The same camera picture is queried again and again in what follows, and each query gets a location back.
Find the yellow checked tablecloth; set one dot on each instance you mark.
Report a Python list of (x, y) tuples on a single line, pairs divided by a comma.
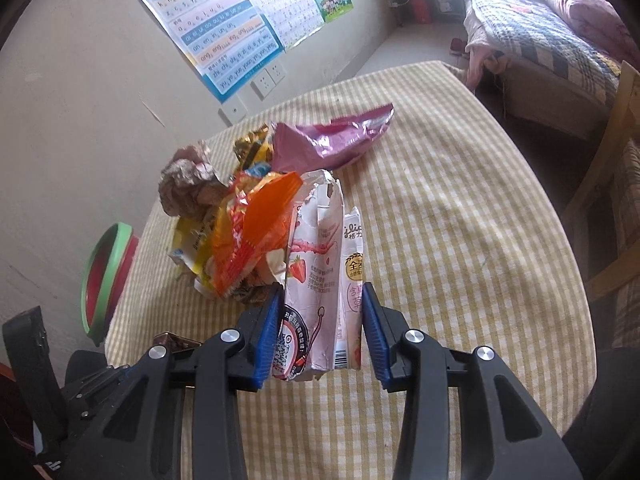
[(450, 210)]

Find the wooden chair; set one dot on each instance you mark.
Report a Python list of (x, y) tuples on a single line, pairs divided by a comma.
[(615, 125)]

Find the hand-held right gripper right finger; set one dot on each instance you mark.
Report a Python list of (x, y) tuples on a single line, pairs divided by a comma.
[(374, 337)]

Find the blue plaid quilt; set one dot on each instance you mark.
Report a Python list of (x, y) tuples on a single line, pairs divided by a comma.
[(540, 40)]

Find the blue letter wall poster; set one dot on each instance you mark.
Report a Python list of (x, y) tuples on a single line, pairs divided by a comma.
[(215, 35)]

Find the red bin with green rim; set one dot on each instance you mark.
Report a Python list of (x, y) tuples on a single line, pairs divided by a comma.
[(107, 260)]

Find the red shoe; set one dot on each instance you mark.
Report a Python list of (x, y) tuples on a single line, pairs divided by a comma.
[(456, 46)]

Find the pink bed sheet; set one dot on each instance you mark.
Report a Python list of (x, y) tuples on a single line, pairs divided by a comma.
[(480, 55)]

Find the small red bin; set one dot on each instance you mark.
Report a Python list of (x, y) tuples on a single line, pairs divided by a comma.
[(420, 9)]

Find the purple foil snack bag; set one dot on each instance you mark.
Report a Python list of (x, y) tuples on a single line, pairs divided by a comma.
[(325, 142)]

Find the white wall socket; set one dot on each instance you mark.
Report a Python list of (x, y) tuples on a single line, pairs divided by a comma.
[(276, 73), (261, 84)]

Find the brownish paper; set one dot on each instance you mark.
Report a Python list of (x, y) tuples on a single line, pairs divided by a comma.
[(187, 185)]

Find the pink strawberry milk carton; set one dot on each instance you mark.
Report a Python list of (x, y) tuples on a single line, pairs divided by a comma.
[(320, 260)]

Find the white chart wall poster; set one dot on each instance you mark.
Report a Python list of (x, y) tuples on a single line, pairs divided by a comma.
[(280, 0)]

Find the gold and black wrapper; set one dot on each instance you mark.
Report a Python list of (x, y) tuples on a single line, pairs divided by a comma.
[(250, 147)]

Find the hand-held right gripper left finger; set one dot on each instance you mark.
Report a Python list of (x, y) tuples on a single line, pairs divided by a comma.
[(265, 332)]

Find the yellow snack wrapper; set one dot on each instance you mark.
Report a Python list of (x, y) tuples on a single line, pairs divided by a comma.
[(192, 242)]

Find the pink floral pillow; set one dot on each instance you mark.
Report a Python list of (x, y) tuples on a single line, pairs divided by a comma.
[(585, 15)]

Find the orange snack bag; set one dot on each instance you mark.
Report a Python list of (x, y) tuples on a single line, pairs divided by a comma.
[(255, 230)]

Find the brown glossy wrapper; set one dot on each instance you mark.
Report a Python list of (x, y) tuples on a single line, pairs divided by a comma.
[(172, 342)]

